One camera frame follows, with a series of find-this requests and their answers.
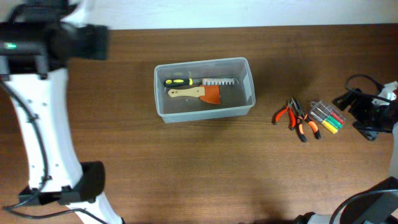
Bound clear screwdriver set case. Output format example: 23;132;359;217
308;100;346;134

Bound orange black needle-nose pliers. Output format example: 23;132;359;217
292;98;321;142

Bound small red handled cutters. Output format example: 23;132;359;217
272;100;296;131

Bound orange perforated bit holder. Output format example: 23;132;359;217
201;78;238;85

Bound orange scraper wooden handle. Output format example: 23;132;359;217
168;85;221;105

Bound black yellow handled file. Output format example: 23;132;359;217
163;77;237;88

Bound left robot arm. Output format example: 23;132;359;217
1;1;123;223

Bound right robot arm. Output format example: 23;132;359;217
293;87;397;224

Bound clear plastic container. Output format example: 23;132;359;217
154;57;256;123

